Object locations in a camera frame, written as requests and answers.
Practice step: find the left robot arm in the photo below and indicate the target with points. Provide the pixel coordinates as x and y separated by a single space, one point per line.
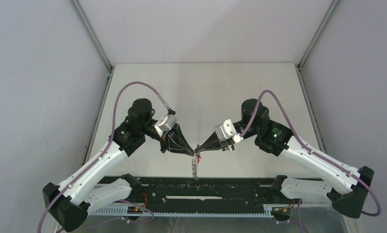
71 201

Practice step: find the red handled keyring holder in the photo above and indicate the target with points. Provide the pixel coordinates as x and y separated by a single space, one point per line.
194 165

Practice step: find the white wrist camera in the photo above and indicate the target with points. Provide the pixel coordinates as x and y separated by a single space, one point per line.
226 130
165 124

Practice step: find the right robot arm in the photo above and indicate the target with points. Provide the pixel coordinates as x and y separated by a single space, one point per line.
342 186

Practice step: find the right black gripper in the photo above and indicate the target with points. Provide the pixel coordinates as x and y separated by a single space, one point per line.
212 143

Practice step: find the white slotted cable duct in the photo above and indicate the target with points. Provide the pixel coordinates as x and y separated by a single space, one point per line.
123 211

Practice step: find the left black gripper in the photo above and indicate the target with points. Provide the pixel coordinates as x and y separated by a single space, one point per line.
175 141

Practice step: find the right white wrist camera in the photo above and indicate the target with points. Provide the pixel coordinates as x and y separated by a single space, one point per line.
226 130

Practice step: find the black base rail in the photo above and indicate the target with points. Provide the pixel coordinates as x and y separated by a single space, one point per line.
207 195

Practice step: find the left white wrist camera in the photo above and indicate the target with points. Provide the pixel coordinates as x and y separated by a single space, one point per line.
165 124

